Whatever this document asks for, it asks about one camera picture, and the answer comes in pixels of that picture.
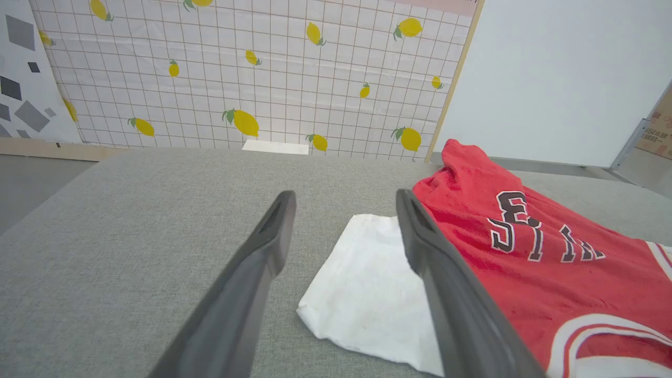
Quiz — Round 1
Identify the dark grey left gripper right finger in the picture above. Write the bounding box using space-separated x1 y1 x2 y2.
395 188 547 378

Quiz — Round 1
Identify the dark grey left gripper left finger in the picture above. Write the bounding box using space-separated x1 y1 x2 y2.
149 190 298 378

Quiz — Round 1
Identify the red and white jersey shirt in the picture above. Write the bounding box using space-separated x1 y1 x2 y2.
297 139 672 378

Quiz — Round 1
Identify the small white card board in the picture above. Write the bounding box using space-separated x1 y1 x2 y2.
241 139 310 155

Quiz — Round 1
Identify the lemon print grid panel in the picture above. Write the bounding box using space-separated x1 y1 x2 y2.
29 0 485 163

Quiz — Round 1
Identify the grey metal stand leg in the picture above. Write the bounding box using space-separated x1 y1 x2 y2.
611 118 653 170

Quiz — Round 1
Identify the white partition board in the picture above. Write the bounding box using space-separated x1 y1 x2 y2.
433 0 672 169

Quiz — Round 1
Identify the brown cardboard box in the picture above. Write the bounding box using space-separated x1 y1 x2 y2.
650 87 672 161

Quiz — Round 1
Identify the grey terrazzo print panel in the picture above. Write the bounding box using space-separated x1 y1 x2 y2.
0 0 83 143

